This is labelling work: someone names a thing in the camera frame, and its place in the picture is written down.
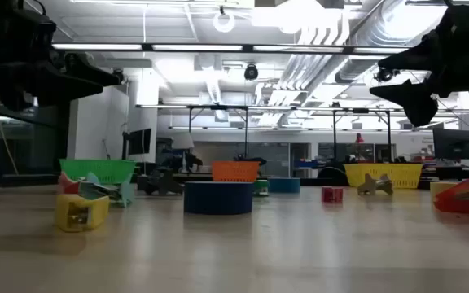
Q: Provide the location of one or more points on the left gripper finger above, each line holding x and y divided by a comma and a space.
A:
67, 89
92, 73

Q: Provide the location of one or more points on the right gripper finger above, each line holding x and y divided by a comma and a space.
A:
417, 101
411, 57

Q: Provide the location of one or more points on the beige staple remover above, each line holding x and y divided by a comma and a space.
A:
375, 185

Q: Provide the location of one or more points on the pink staple remover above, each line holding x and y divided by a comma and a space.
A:
67, 186

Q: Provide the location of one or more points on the large red stapler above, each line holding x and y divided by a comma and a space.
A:
454, 201

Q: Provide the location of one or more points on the teal staple remover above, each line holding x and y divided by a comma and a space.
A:
104, 192

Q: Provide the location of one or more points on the red mini stapler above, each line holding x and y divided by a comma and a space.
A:
332, 194

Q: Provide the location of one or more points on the black staple remover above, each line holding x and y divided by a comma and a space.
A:
163, 185

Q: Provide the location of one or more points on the light blue tape roll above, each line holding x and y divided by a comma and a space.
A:
284, 185

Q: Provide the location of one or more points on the large thin blue tape roll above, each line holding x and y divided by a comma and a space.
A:
218, 198

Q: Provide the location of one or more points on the green mini stapler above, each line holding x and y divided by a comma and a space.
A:
261, 187

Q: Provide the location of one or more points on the yellow mini stapler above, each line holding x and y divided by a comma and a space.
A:
96, 211

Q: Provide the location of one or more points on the wide black desk monitor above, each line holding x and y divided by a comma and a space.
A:
452, 143

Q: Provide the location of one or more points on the person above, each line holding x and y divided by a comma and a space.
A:
359, 138

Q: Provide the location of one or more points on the yellow plastic basket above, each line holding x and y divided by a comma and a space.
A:
405, 175

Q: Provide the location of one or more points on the black monitor on stand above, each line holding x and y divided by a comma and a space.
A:
140, 141

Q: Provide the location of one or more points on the green plastic basket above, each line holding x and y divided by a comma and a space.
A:
96, 171

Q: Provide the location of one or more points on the long ceiling light bar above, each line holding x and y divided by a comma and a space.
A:
198, 47

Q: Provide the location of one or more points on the white table lamp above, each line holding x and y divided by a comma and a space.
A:
182, 141

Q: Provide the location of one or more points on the orange plastic basket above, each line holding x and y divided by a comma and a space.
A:
234, 171

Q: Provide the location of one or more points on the silver ventilation duct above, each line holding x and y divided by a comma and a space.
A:
381, 24

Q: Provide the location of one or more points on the black workstation frame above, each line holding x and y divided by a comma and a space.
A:
246, 130
334, 134

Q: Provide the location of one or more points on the black aluminium table frame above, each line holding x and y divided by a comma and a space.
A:
198, 178

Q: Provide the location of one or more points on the black hanging camera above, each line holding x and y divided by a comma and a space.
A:
251, 72

